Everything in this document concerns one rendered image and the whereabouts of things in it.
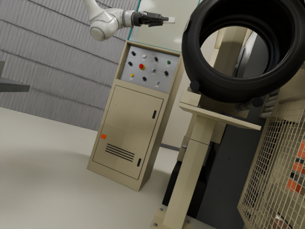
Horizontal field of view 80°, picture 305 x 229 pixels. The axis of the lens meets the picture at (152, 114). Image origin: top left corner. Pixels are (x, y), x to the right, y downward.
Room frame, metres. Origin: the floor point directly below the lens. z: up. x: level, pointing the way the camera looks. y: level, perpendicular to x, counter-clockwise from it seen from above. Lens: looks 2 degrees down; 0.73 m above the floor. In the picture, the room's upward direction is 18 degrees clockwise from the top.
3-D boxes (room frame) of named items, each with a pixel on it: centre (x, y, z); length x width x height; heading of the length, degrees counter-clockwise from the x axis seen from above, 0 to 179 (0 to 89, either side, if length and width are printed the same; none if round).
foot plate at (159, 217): (1.25, -0.36, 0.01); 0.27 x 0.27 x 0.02; 76
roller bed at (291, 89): (1.12, -0.75, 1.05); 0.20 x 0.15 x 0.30; 166
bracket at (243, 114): (1.17, -0.37, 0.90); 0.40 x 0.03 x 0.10; 76
